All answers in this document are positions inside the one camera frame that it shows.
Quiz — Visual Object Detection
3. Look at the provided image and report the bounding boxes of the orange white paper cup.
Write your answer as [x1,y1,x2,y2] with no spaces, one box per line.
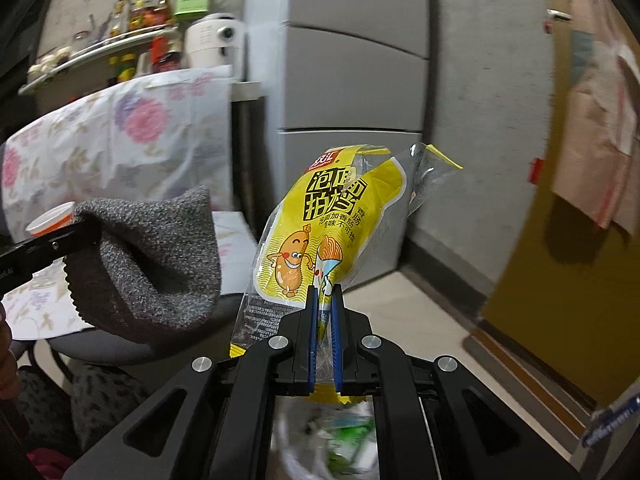
[26,202,75,237]

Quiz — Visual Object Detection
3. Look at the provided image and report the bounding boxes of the yellow sausage snack wrapper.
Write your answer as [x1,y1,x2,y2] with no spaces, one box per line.
[226,143,407,406]

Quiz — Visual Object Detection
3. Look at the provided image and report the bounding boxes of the grey cloth rag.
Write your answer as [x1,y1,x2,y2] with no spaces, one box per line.
[64,186,221,344]

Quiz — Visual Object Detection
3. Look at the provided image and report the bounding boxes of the white lined trash bin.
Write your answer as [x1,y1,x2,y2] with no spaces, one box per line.
[268,398,380,479]

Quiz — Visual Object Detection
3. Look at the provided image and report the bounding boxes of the metal kitchen shelf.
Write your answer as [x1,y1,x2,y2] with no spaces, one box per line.
[17,25,180,96]

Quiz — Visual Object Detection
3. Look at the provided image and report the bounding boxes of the person's left hand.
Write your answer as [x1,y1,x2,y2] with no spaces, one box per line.
[0,308,20,400]

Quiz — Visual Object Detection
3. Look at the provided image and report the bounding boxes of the floral cloth chair cover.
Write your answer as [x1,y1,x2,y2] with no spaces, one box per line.
[1,68,256,339]

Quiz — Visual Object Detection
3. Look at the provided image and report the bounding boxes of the yellow door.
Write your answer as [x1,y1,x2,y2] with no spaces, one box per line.
[484,0,639,405]

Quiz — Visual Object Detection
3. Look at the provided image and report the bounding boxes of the dark soy sauce bottle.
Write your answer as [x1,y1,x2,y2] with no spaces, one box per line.
[151,37,182,73]

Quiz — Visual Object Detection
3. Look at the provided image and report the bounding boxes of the grey refrigerator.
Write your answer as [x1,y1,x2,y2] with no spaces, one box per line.
[243,0,436,286]

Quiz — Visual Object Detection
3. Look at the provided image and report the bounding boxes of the white rice cooker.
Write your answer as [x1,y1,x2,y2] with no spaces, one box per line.
[184,13,246,80]

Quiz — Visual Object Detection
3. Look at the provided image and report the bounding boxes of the hanging beige cloth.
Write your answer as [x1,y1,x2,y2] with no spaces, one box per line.
[552,30,639,235]

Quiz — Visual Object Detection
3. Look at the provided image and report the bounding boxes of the green utensil basket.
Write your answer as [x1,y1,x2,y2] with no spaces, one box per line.
[174,0,210,21]

